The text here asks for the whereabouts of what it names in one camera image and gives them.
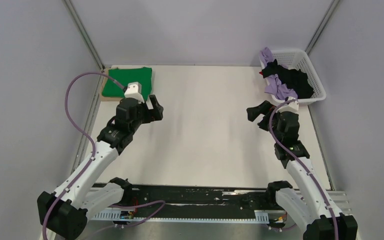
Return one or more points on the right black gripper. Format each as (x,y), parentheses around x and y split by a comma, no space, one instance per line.
(265,108)

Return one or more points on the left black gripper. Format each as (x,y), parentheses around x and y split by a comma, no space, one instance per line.
(155,114)

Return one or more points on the purple t shirt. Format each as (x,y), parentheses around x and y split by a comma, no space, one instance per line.
(275,87)

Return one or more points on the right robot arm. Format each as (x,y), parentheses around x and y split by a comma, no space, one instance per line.
(314,211)

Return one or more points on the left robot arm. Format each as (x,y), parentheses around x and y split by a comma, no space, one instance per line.
(67,210)

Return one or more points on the folded green t shirt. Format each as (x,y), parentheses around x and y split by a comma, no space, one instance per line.
(142,75)

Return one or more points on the black t shirt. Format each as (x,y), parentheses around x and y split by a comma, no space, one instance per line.
(293,78)

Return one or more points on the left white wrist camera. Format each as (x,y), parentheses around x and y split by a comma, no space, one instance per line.
(134,91)

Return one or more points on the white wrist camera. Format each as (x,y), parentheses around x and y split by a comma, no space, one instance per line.
(290,106)
(134,91)

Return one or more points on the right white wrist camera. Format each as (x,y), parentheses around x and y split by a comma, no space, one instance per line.
(290,106)

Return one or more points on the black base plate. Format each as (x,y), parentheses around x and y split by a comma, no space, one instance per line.
(200,201)

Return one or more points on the white slotted cable duct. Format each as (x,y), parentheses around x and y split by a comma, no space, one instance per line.
(257,217)

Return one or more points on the left corner metal post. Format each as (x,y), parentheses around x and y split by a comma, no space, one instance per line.
(83,32)

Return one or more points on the corner metal post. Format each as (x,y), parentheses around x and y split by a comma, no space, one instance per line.
(83,32)
(322,25)

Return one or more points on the right corner metal post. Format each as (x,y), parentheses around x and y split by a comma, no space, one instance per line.
(322,25)

